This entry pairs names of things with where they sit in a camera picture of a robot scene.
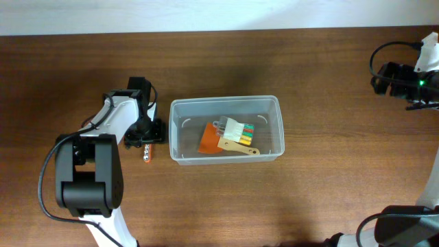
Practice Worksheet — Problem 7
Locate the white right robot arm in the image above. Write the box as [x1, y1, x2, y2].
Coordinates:
[323, 62, 438, 247]

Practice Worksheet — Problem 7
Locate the orange scraper wooden handle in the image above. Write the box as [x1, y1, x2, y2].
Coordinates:
[198, 123, 260, 155]

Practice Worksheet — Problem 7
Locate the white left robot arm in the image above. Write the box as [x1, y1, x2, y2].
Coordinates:
[55, 89, 165, 246]

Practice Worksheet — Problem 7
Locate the clear plastic container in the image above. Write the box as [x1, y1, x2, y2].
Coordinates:
[169, 95, 285, 165]

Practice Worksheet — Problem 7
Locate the orange socket bit rail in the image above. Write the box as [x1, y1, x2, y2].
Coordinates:
[143, 144, 153, 163]

